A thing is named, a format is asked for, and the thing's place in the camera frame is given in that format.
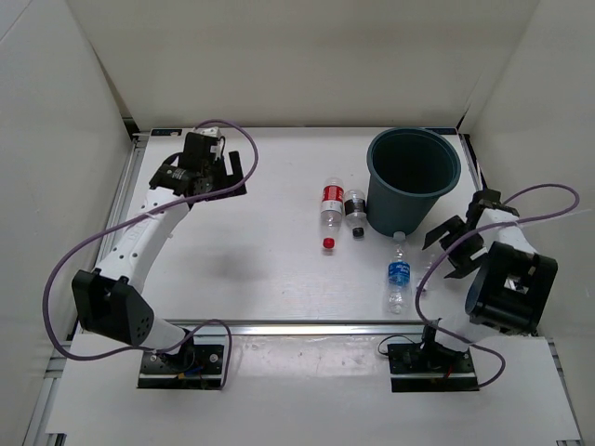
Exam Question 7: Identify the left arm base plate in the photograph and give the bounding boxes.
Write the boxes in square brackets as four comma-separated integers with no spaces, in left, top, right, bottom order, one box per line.
[137,320,233,391]

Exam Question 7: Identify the blue label Aquafina bottle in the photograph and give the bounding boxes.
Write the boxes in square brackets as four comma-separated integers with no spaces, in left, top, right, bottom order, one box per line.
[387,231,412,314]

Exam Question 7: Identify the aluminium front rail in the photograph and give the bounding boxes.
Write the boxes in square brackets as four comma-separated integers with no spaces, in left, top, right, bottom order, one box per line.
[139,320,484,337]

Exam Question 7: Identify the purple cable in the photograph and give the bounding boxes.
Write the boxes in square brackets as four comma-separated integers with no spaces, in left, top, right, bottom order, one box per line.
[415,183,582,389]
[42,119,259,391]

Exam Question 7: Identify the black label plastic bottle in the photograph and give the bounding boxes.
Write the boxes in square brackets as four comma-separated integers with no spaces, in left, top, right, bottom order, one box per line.
[344,190,367,240]

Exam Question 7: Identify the clear unlabeled plastic bottle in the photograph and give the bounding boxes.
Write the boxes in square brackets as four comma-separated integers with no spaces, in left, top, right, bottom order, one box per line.
[416,249,441,295]

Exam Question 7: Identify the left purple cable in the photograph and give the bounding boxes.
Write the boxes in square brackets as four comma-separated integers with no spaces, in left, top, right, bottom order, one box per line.
[42,119,259,391]

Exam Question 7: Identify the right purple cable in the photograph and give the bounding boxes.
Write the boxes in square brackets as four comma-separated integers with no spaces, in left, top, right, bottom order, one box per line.
[415,183,582,389]

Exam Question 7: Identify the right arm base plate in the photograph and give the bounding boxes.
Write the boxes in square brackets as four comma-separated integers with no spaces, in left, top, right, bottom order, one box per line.
[377,334,479,393]

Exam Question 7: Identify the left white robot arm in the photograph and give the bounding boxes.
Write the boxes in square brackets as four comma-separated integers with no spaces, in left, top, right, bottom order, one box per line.
[72,127,245,372]

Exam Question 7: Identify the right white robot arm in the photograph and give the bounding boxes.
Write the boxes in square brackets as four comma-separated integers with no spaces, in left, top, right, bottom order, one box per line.
[423,189,558,343]

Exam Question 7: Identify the dark teal plastic bin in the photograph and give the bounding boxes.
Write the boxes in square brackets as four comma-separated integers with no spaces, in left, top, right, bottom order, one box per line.
[366,127,461,237]

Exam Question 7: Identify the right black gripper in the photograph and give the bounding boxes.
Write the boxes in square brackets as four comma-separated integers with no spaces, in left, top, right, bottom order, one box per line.
[424,216,485,280]

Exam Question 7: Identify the red label plastic bottle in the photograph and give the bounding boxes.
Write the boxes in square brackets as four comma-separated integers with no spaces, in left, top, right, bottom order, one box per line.
[320,177,344,252]

